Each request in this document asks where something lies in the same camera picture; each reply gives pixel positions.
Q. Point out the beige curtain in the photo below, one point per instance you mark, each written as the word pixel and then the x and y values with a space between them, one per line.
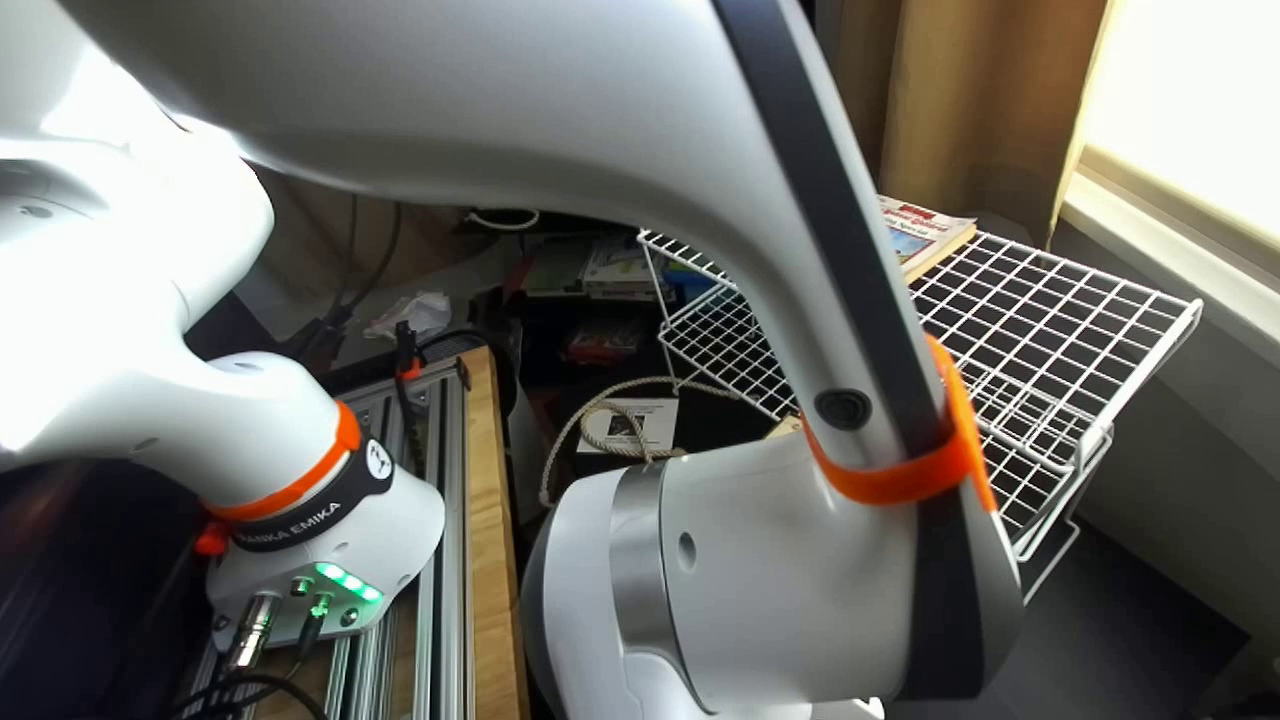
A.
pixel 964 106

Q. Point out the black side table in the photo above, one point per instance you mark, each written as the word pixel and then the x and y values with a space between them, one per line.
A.
pixel 737 587

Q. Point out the aluminium frame rail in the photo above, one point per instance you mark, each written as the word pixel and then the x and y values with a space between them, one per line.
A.
pixel 390 590

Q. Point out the white wire two-tier rack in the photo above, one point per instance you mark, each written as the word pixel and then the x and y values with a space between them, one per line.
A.
pixel 1050 348

